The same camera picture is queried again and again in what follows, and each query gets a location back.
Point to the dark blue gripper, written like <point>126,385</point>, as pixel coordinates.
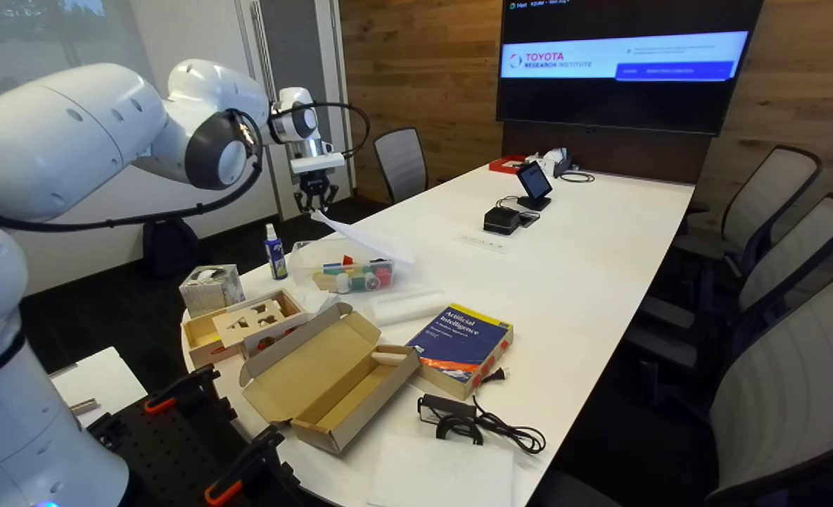
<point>315,185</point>

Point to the white plastic tote lid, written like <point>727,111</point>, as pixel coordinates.
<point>363,242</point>

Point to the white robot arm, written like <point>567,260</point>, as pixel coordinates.
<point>63,136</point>

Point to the blue spray bottle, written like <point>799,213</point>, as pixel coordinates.
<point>274,249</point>

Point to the grey office chair far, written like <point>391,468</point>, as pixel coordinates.
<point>399,161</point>

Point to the grey office chair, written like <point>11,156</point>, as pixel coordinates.
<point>744,230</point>
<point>764,432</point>
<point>399,161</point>
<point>699,339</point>

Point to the wooden shape sorter box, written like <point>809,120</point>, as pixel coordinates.
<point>239,326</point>

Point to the grey tissue box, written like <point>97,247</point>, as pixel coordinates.
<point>208,289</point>

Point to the black backpack on floor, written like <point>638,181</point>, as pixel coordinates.
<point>170,247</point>

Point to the open cardboard box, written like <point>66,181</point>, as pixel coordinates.
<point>326,378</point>

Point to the black small box device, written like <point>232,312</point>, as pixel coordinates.
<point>501,222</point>

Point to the red flat object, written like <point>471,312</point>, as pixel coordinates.
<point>505,164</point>

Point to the blue and yellow book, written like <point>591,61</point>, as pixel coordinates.
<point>458,349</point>

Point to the tablet on stand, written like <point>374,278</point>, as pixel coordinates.
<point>536,187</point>

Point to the white object near tv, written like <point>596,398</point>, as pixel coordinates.
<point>562,168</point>

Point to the grey office chair middle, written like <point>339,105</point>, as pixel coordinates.
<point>699,339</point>

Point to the grey office chair back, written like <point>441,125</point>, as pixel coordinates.
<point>744,230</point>

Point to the grey office chair near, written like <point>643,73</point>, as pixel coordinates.
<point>764,432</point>

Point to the black clamp orange handle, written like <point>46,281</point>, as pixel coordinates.
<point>190,391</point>

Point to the wall mounted tv screen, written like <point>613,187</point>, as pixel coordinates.
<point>661,65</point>

